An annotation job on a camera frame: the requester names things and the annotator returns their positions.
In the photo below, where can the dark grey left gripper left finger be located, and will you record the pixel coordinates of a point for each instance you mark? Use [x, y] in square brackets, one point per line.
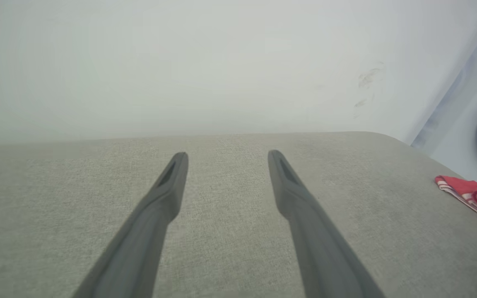
[139, 244]

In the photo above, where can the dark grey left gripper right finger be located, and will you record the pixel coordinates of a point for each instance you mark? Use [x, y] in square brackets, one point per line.
[321, 252]

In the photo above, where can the white washing machine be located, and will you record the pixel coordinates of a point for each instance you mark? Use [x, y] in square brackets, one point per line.
[458, 136]

